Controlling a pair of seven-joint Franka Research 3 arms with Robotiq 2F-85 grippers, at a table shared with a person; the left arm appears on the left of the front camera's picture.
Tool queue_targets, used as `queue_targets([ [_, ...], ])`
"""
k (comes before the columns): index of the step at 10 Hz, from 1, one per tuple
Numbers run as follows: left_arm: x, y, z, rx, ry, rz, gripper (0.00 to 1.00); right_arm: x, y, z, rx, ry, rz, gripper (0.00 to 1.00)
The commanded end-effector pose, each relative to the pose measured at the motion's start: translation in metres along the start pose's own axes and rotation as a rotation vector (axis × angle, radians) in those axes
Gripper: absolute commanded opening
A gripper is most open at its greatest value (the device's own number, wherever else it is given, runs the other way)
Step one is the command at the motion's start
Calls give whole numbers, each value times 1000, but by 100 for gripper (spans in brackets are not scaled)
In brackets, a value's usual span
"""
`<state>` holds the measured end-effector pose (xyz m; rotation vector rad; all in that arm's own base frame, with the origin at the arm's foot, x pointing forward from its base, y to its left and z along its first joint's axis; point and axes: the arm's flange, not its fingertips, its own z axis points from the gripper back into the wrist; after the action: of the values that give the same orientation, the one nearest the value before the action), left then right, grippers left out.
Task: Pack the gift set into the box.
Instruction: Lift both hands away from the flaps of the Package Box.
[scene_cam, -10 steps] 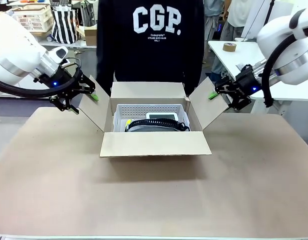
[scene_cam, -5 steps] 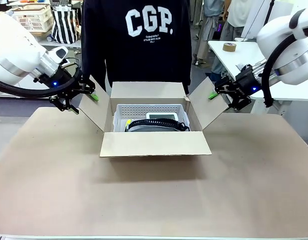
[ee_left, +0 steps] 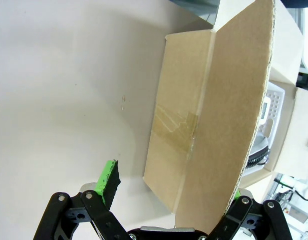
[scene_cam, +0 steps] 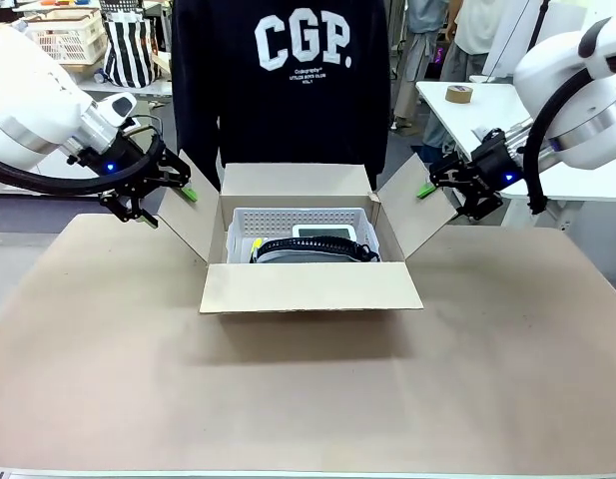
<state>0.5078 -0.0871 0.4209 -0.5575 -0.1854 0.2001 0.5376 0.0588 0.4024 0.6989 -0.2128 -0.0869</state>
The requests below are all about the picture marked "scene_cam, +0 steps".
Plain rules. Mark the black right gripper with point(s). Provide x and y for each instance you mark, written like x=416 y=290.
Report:
x=492 y=164

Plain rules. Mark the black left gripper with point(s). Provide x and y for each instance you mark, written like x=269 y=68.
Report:
x=118 y=162

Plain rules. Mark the white perforated plastic basket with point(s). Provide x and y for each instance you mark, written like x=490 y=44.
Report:
x=297 y=217

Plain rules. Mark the grey pouch with black zipper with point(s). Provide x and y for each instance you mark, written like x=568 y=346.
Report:
x=307 y=254

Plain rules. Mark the black white striped bag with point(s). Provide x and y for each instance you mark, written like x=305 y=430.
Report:
x=130 y=55

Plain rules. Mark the bystander in white shirt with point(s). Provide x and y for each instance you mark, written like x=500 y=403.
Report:
x=467 y=45

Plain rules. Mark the white side table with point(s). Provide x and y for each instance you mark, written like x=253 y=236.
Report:
x=487 y=107

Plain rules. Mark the brown cardboard shipping box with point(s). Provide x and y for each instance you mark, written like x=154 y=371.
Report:
x=307 y=292

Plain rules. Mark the yellow-green small item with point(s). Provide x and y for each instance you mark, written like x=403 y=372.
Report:
x=256 y=245

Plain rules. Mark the person in black CGP sweatshirt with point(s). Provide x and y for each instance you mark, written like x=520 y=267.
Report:
x=287 y=110

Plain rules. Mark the bystander in grey trousers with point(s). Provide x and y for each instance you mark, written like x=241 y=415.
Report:
x=417 y=60

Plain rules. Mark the brown packing tape roll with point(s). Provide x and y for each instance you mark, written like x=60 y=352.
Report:
x=458 y=94

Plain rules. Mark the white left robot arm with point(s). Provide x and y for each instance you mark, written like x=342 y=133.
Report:
x=28 y=100

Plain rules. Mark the white table with metal legs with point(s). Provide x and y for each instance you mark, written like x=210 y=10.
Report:
x=138 y=92

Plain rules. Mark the person's right forearm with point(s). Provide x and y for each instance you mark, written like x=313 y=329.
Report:
x=195 y=144

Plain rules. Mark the white digital display device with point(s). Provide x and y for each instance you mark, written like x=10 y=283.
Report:
x=325 y=232

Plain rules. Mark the white plastic crate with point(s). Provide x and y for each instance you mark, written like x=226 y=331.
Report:
x=63 y=42

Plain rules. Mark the white board panel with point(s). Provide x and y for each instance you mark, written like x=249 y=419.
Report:
x=527 y=35

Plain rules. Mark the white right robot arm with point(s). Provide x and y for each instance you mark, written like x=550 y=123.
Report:
x=577 y=90

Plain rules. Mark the person's left forearm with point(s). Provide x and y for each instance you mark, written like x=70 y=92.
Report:
x=378 y=144

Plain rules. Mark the small brown cardboard box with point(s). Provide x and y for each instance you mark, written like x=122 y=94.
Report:
x=160 y=62

